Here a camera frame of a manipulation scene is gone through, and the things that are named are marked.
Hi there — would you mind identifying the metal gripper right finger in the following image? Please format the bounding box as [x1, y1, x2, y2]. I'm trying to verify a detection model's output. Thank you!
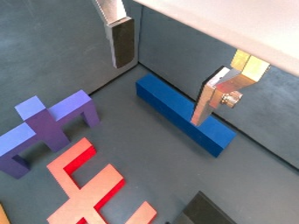
[191, 50, 270, 126]

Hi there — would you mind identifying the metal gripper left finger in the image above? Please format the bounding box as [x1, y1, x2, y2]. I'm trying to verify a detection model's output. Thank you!
[92, 0, 135, 68]

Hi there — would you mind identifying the blue rectangular block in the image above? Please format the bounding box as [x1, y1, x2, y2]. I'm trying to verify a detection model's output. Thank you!
[135, 74, 237, 158]

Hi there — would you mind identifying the yellow puzzle board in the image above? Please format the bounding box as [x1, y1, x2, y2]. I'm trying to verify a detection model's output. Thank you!
[0, 204, 11, 224]

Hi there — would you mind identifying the purple puzzle block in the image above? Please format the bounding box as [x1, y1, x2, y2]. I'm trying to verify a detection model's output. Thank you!
[0, 90, 99, 179]

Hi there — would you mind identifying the red puzzle block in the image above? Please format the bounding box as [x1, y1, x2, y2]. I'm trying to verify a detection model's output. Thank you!
[46, 136, 158, 224]

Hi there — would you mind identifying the black angle bracket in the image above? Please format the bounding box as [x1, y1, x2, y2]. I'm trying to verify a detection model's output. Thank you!
[167, 192, 238, 224]

